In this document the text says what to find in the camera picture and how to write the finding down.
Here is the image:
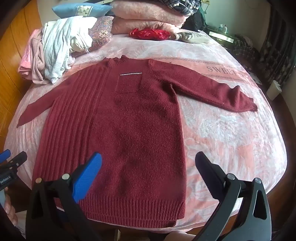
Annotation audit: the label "white cup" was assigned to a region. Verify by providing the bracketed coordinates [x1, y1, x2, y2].
[266, 80, 282, 100]

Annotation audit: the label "cream zippered garment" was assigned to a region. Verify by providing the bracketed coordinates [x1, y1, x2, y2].
[70, 35, 93, 53]

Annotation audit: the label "blue pillow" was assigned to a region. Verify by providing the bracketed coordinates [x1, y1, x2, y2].
[52, 3, 112, 19]

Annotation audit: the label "dark patterned curtain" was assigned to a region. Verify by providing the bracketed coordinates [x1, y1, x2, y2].
[258, 7, 295, 87]

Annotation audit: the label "pink garment on pile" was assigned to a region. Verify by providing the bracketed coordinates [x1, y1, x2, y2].
[18, 29, 49, 85]

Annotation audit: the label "pink patterned bed blanket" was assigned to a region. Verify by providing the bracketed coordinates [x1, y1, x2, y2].
[1, 35, 287, 231]

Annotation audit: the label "dark red knit sweater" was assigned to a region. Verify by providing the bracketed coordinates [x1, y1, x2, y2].
[18, 56, 257, 228]

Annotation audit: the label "paisley patterned pillow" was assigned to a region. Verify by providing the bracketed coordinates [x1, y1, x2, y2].
[72, 16, 114, 57]

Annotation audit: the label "folded pink fluffy blanket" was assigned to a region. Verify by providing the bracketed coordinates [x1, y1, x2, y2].
[110, 1, 188, 35]

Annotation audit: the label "red shiny fabric bag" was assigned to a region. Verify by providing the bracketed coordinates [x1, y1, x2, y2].
[129, 28, 171, 41]

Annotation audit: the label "dark plaid clothing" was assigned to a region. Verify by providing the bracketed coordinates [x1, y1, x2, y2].
[160, 0, 201, 16]

